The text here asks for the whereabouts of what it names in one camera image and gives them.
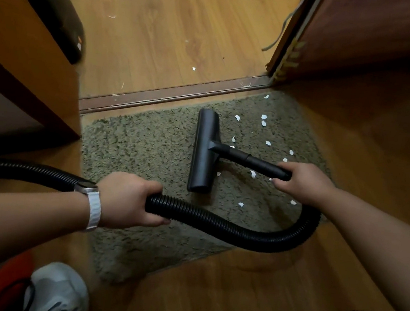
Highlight person's left forearm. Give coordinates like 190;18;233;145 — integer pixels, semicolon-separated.
0;181;96;304

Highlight white paper scraps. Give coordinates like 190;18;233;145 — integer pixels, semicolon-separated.
213;88;312;215

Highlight white wrist watch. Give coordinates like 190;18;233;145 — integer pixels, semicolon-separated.
68;179;106;233

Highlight person's right forearm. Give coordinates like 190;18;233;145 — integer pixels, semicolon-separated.
303;184;410;311

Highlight white sneaker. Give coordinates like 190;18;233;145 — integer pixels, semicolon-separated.
21;258;95;311

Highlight black vacuum hose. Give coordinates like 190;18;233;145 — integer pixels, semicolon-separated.
0;80;334;311

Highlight person's left hand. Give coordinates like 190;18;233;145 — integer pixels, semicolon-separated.
90;168;178;237

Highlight orange wooden door frame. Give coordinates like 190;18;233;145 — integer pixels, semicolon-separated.
0;0;101;141

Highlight grey-green shaggy door mat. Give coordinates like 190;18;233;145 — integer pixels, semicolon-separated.
61;64;347;311

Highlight black power cord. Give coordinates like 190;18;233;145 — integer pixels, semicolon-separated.
0;273;38;311

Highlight dark wooden door gold pattern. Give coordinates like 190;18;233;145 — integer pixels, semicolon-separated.
264;0;410;102

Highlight person's right hand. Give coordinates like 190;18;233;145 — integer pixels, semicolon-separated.
269;158;339;210

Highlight grey floor cable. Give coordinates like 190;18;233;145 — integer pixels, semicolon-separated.
261;0;307;57

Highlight metal door threshold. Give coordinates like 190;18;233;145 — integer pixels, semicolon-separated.
77;49;274;139

